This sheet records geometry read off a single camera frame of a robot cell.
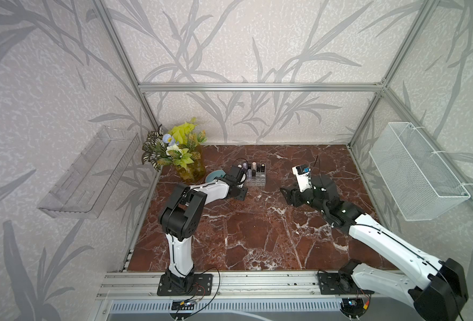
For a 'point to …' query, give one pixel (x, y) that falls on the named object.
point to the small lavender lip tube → (249, 174)
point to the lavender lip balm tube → (244, 166)
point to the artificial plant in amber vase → (180, 148)
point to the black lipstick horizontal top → (254, 173)
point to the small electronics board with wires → (182, 305)
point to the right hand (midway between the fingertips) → (287, 184)
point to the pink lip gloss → (254, 164)
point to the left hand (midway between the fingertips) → (241, 191)
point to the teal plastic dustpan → (212, 174)
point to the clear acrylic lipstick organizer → (256, 174)
